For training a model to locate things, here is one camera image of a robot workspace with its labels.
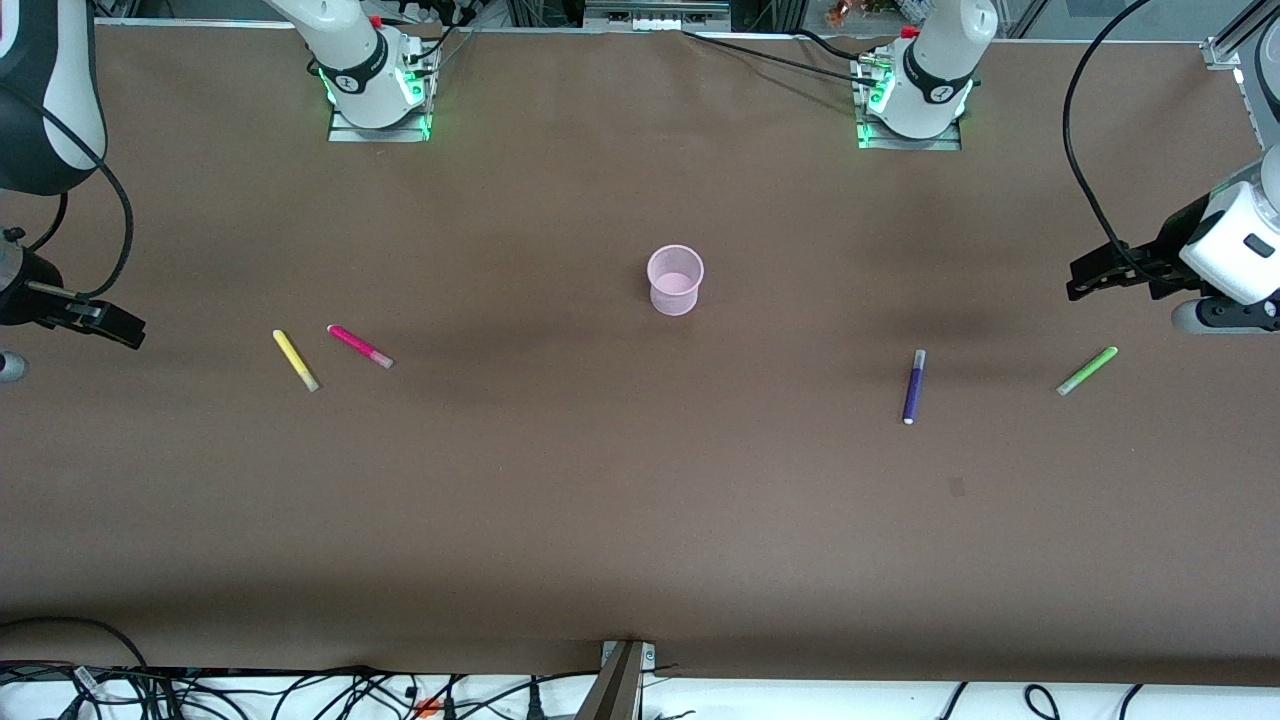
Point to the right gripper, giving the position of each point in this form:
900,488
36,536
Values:
22,293

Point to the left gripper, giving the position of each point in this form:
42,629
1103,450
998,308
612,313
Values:
1166,251

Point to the purple marker pen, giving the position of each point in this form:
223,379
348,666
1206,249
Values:
913,390

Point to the pink marker pen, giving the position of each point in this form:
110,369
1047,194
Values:
358,346

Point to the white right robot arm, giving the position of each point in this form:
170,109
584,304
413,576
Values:
360,60

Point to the pink pen holder cup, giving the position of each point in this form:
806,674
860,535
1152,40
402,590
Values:
675,290

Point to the green marker pen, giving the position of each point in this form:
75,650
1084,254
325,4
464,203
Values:
1088,370

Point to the yellow marker pen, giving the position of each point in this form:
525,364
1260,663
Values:
295,360

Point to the copper coloured object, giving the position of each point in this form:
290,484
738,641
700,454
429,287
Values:
838,12

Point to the grey box device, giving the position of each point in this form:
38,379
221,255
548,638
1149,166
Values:
655,12

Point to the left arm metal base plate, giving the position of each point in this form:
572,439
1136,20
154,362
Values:
945,143

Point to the aluminium frame corner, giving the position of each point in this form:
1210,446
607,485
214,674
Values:
1225,45

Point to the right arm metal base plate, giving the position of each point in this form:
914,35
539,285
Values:
345,133

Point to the metal mounting bracket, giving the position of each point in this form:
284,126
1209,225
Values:
645,655

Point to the dark metal post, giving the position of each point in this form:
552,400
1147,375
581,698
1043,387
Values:
612,690

